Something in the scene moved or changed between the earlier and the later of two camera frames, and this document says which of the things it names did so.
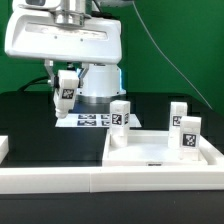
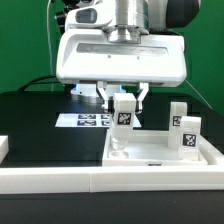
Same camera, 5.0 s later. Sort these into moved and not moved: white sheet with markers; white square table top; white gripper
Moved: white gripper
Not moved: white sheet with markers; white square table top
